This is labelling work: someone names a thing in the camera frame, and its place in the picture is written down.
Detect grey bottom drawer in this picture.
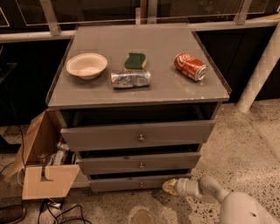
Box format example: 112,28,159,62
89,173,192,193

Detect grey drawer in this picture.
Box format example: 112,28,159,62
61,120,215,151
78,152,200,175
89,173,192,193

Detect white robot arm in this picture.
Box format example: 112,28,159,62
162,175,280,224

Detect grey middle drawer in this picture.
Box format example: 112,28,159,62
78,152,200,175

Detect grey drawer cabinet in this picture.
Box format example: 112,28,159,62
48,24,229,182

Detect grey top drawer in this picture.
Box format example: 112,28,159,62
61,120,215,151

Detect plastic bottle in box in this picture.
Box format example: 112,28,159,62
53,143,69,165

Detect silver crushed can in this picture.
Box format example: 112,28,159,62
111,70,151,88

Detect red cola can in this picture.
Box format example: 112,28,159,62
174,52,207,81

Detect green yellow sponge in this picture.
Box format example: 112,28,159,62
124,52,146,70

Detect open cardboard box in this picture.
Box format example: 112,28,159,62
10,109,88,200

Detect beige paper bowl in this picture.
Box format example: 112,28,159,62
66,53,108,80

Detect dark shoe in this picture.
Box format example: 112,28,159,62
0,205,26,224

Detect white diagonal pole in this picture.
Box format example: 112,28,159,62
236,23,280,113

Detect black floor cable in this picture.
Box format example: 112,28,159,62
37,199,86,224

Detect metal railing frame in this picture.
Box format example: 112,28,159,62
0,0,280,43

